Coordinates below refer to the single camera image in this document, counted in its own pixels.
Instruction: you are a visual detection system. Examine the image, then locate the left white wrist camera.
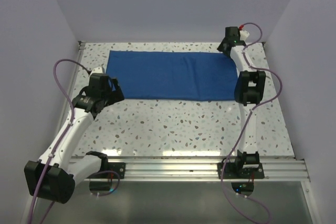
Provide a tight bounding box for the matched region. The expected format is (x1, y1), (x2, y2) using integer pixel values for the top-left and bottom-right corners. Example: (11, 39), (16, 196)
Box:
(90, 66), (106, 76)

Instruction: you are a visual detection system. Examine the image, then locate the blue cloth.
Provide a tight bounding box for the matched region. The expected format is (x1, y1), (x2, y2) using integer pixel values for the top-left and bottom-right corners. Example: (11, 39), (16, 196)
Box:
(106, 51), (237, 101)

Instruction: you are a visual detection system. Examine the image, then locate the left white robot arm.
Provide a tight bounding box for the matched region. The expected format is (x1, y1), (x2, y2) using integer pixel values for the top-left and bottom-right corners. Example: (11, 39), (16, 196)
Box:
(24, 73), (124, 204)

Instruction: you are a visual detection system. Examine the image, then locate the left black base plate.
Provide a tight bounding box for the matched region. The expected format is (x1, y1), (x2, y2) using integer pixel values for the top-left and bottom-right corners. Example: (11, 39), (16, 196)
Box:
(89, 162), (126, 179)

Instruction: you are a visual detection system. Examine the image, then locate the aluminium mounting rail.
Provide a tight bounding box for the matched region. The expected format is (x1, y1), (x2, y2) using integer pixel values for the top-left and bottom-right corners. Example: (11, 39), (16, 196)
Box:
(109, 157), (310, 182)

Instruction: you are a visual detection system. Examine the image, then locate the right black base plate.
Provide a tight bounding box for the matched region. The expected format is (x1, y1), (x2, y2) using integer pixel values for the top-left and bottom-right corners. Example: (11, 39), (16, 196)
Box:
(217, 162), (265, 179)

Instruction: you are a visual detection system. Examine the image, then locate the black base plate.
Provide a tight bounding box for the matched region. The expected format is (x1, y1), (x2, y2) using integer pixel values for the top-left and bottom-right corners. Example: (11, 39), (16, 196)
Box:
(217, 162), (265, 179)
(89, 162), (126, 179)

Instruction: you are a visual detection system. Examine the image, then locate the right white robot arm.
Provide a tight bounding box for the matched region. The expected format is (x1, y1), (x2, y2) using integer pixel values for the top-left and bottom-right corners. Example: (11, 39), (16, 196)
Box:
(217, 26), (266, 178)

